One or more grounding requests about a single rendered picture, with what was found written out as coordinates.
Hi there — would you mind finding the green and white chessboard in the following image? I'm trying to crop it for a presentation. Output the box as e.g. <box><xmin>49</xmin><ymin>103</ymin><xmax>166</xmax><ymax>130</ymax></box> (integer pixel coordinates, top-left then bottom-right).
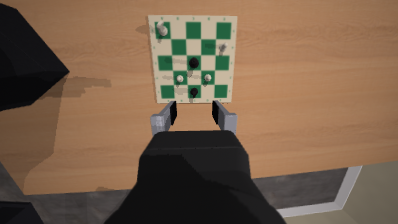
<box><xmin>148</xmin><ymin>15</ymin><xmax>238</xmax><ymax>103</ymax></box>

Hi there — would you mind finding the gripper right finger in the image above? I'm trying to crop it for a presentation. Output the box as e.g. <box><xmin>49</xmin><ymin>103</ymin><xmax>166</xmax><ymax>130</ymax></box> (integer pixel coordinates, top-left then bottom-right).
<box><xmin>212</xmin><ymin>100</ymin><xmax>238</xmax><ymax>136</ymax></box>

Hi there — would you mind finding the black chess piece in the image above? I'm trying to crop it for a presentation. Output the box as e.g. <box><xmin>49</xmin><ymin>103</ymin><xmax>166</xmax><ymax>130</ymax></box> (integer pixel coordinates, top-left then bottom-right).
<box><xmin>191</xmin><ymin>88</ymin><xmax>198</xmax><ymax>98</ymax></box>
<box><xmin>189</xmin><ymin>57</ymin><xmax>199</xmax><ymax>68</ymax></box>

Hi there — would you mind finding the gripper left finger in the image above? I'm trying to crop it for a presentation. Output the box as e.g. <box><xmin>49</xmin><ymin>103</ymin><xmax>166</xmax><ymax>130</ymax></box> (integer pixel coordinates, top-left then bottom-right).
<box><xmin>150</xmin><ymin>101</ymin><xmax>177</xmax><ymax>136</ymax></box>

